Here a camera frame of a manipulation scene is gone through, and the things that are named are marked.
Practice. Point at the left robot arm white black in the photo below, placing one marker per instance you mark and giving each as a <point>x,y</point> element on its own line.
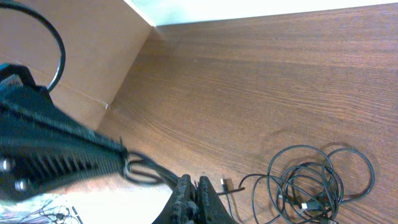
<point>19,76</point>

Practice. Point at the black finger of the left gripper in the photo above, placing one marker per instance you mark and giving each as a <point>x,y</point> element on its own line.
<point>47,149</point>

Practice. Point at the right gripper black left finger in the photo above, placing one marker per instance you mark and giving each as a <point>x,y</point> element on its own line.
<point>181,206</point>

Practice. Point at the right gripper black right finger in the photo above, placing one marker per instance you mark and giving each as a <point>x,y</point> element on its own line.
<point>210,208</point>

